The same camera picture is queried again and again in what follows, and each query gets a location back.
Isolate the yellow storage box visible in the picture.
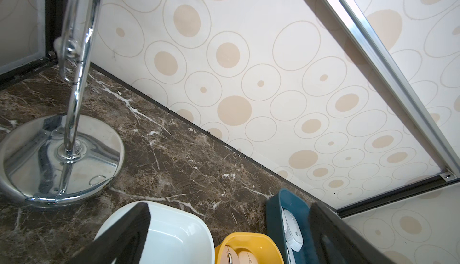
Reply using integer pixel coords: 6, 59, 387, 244
214, 232, 284, 264

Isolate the horizontal aluminium frame bar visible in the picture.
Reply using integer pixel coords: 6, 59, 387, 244
322, 0, 460, 177

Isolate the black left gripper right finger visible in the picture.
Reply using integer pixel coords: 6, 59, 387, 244
309, 202, 393, 264

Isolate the left teal storage box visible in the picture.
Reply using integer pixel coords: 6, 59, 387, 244
266, 189, 319, 264

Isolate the white mouse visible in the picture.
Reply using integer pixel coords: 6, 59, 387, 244
282, 209, 304, 252
287, 247, 296, 264

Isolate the white storage box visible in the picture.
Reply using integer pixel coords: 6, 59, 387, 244
94, 200, 216, 264

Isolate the metal wire hook stand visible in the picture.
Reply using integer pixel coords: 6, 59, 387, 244
1, 0, 125, 208

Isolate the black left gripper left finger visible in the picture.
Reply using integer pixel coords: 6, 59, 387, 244
68, 202, 151, 264

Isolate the pink mouse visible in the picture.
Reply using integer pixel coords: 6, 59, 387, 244
238, 251, 258, 264
220, 246, 240, 264

